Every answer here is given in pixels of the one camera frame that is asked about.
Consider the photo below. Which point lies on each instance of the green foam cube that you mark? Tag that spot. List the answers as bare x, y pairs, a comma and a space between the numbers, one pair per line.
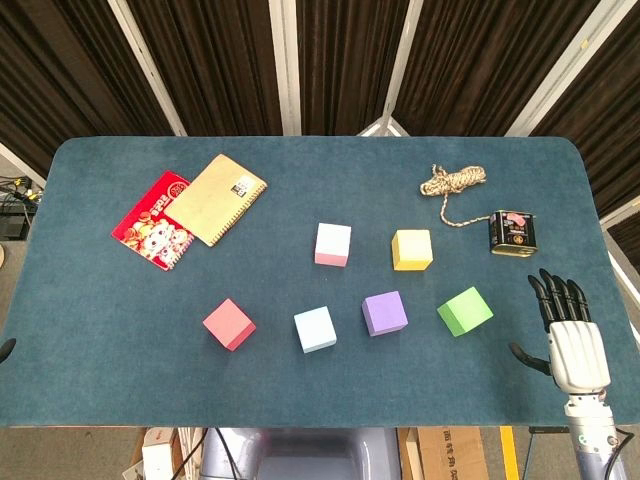
467, 307

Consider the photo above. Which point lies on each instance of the red foam cube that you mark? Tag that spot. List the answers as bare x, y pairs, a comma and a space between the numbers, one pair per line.
227, 322

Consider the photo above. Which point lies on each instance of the black floor equipment box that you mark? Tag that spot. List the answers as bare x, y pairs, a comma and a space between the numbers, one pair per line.
12, 220

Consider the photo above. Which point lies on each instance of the white metal frame post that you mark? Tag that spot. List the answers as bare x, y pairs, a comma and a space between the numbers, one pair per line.
20, 165
286, 70
150, 70
625, 267
565, 70
397, 70

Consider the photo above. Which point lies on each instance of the grey-blue robot torso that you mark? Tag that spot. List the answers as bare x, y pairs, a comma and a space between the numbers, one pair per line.
310, 457

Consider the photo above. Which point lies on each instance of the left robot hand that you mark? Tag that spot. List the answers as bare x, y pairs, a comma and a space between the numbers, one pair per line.
6, 346

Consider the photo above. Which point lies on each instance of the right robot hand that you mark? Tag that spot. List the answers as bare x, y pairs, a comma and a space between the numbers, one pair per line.
577, 355

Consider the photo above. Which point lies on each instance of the small white box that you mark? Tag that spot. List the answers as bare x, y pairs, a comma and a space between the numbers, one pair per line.
157, 455

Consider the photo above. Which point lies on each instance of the light blue foam cube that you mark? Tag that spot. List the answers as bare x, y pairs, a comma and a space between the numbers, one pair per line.
315, 327

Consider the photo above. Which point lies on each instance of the teal felt table mat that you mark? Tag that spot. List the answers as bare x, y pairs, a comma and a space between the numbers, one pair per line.
300, 390

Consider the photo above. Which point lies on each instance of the printed cardboard box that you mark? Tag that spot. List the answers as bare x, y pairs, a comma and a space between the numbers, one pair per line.
452, 455

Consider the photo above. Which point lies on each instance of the tan kraft spiral notebook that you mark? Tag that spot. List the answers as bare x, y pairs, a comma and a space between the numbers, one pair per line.
212, 200

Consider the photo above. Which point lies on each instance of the yellow foam cube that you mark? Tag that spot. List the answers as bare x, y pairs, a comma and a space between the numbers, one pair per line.
412, 247

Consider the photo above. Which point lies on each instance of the black and gold tin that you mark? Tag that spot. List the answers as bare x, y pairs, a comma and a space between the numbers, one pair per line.
514, 234

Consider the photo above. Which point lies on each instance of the dark brown curtain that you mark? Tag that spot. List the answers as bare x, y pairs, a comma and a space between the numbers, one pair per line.
215, 60

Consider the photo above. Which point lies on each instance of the red spiral notebook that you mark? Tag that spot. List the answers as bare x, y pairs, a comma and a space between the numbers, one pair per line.
150, 225

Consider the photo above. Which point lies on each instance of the pink foam cube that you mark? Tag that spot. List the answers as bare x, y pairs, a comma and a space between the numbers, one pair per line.
332, 242

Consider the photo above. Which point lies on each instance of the purple foam cube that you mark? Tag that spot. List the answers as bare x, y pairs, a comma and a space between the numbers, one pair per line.
385, 311

